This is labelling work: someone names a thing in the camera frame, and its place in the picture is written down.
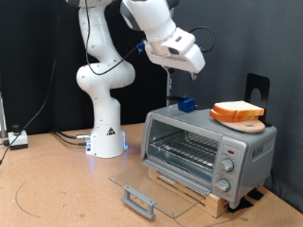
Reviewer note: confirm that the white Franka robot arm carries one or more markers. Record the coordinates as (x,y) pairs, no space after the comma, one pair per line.
(105,126)

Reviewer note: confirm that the round wooden board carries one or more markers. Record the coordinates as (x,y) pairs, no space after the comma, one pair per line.
(249,127)

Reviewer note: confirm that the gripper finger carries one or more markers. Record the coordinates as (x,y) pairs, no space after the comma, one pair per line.
(169,70)
(194,76)

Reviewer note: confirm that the silver oven knob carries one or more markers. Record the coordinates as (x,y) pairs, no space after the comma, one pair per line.
(227,164)
(222,184)

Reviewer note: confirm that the white bread slice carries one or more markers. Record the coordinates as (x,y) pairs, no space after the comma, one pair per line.
(221,117)
(240,108)

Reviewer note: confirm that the silver toaster oven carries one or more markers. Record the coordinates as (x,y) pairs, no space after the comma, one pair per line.
(258,151)

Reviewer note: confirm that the black metal bookend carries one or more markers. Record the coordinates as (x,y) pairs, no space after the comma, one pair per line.
(252,82)

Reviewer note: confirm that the spatula with blue grip block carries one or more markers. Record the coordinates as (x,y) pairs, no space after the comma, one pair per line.
(187,105)

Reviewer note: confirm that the black curtain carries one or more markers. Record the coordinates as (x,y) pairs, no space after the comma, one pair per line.
(25,63)

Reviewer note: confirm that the short metal pole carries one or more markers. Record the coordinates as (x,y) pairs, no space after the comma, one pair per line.
(2,116)

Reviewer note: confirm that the white box with black button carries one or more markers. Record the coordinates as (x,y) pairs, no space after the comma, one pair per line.
(18,138)

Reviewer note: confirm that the tall metal frame pole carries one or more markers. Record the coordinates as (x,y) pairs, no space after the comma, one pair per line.
(169,88)

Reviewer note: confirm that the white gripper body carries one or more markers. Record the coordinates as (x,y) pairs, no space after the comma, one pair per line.
(176,62)

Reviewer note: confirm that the grey curtain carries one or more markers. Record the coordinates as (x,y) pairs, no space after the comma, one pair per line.
(236,38)

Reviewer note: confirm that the wooden slatted crate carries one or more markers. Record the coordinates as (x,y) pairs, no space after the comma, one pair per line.
(217,205)

